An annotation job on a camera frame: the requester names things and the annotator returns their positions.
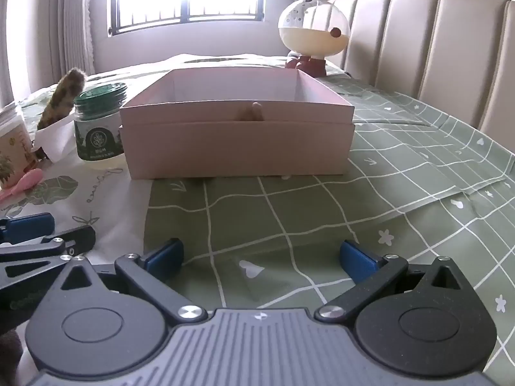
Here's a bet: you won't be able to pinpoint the white paper tissue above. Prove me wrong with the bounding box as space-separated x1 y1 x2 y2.
32 113 81 164

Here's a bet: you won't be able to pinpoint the green checked bed sheet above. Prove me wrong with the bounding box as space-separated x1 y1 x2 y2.
0 54 515 371

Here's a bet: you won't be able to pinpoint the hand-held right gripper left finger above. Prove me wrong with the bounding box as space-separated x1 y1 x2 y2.
60 238 208 324

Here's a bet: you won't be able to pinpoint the green lidded glass jar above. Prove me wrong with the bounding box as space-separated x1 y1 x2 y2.
73 82 128 170

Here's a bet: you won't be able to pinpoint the clear plastic jar beige lid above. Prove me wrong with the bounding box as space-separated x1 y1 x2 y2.
0 102 39 191

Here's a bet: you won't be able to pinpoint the window with black railing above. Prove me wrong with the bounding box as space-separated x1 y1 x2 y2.
107 0 268 37

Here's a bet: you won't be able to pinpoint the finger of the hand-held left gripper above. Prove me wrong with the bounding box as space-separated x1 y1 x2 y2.
0 226 96 295
0 213 55 245

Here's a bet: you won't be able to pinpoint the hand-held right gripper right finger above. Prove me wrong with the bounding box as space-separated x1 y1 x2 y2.
315 240 463 324

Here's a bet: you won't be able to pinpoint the cream duck bowl red feet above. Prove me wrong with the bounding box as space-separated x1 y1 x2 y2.
279 0 351 78

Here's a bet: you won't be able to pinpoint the beige padded headboard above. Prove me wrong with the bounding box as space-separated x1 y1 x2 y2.
327 0 515 149

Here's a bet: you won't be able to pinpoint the beige curtain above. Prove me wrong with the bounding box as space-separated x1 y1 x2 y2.
8 0 97 101

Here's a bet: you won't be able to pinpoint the pink cardboard box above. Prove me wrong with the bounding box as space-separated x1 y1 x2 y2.
118 68 355 179

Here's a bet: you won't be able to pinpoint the brown spotted plush toy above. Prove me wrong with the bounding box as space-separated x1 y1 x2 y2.
34 68 86 162

